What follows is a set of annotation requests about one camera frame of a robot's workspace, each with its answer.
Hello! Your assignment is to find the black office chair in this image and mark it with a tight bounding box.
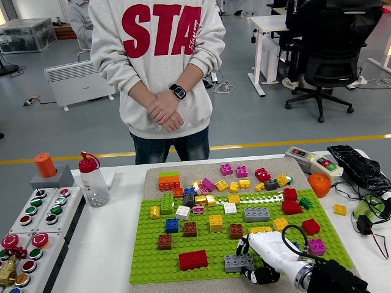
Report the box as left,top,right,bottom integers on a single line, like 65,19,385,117
285,7,383,123

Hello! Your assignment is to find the grey metal case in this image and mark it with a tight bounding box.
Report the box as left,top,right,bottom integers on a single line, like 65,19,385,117
0,17,59,54

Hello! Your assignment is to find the yellow brick on white brick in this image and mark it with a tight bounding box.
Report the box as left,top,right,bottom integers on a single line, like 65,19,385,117
272,217,290,233

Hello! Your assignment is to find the grey-brown table mat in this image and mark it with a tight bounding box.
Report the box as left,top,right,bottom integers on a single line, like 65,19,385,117
143,157,370,293

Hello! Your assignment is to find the person's left hand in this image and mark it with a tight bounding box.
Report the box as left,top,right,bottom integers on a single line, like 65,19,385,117
147,91,181,123

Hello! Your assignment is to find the green studded baseplate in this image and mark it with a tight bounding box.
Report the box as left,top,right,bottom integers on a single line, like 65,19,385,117
128,188,354,285

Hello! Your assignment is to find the grey block holder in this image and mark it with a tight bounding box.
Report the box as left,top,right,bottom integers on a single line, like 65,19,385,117
29,163,75,190

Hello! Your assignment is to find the white wall switch plate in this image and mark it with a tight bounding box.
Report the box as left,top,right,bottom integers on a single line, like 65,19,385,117
102,169,117,189

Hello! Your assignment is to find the white chair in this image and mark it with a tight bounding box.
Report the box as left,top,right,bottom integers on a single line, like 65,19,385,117
78,38,92,62

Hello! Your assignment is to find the black cord with plug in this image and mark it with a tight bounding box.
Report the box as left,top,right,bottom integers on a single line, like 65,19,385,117
331,180,391,220

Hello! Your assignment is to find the white panel heater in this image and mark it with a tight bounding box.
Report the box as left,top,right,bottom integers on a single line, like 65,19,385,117
44,60,116,112

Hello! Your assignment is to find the orange eight-stud brick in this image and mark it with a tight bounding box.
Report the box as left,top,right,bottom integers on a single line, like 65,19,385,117
158,176,181,192

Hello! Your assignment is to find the white cabinet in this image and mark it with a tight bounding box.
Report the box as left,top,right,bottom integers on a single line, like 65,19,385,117
260,35,280,85

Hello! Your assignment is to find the red sloped brick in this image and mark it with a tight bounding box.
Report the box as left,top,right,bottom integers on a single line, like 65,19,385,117
281,200,304,215

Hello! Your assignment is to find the black adapter with thin wires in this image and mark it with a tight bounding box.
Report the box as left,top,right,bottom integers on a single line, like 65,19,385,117
351,213,391,260

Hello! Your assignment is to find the grey emergency stop box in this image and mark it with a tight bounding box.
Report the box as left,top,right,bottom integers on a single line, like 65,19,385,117
7,232,70,293
0,233,33,293

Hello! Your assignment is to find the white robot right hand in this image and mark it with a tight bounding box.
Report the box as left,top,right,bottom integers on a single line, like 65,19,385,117
234,231,307,286

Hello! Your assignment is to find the translucent green tape roll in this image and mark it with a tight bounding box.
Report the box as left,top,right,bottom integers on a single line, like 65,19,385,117
353,195,387,225

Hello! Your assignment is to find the white desk leg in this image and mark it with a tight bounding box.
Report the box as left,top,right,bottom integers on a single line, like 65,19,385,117
368,30,391,76

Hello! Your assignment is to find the tall yellow brick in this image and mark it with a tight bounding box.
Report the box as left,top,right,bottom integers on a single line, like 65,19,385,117
208,214,224,233

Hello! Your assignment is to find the white desk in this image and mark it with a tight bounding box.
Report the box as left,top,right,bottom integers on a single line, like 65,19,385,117
247,15,306,98

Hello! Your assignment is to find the tall green brick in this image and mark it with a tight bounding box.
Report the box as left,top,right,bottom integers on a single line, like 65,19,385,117
160,193,174,215

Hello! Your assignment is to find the black plastic tray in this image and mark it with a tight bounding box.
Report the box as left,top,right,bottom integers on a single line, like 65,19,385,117
326,144,391,192

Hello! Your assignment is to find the brown wooden pallet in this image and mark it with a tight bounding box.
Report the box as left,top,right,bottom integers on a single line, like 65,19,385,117
54,24,77,40

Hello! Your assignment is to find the person's right hand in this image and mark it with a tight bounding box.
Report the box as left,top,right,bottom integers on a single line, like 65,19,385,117
159,107,185,133

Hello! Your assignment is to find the beige red-green switch box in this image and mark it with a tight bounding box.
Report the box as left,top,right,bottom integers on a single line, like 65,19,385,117
308,154,345,178

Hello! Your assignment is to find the large red brick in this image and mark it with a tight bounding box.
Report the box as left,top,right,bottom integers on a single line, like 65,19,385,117
178,250,209,272

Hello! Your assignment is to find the black wristwatch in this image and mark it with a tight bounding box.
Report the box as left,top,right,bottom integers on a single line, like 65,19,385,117
169,84,187,101

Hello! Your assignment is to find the brown four-stud brick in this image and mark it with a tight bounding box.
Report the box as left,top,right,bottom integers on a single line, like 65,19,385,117
229,222,244,239
183,221,198,237
157,234,173,251

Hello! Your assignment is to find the red brick with white marks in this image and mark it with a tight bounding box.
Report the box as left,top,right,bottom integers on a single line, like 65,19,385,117
254,167,272,183

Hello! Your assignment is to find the grey eight-stud brick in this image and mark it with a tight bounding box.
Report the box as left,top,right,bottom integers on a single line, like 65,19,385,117
243,206,271,223
224,253,255,273

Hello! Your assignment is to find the orange cylinder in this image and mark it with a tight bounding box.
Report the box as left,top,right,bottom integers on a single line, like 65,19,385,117
34,153,58,179

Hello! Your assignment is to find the brass valve with red handle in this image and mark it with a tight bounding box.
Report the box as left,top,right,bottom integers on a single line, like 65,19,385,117
0,246,28,288

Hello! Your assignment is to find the orange fruit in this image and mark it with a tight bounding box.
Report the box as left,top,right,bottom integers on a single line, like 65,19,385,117
307,173,332,198

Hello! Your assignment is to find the person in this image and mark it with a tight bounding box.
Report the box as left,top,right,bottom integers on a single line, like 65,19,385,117
67,0,94,49
273,0,382,90
88,0,227,165

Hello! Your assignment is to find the black round floor base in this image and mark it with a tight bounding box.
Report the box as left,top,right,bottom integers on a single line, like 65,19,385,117
0,56,19,77

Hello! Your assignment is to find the grey four-button control box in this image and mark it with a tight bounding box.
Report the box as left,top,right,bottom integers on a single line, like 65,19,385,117
8,186,58,236
35,186,85,245

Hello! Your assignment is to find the clear bottle with red cap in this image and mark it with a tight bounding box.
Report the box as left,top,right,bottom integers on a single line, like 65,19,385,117
78,151,111,208

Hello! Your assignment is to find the grey red-black switch box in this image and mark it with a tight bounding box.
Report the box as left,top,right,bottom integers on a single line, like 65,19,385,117
284,145,315,167

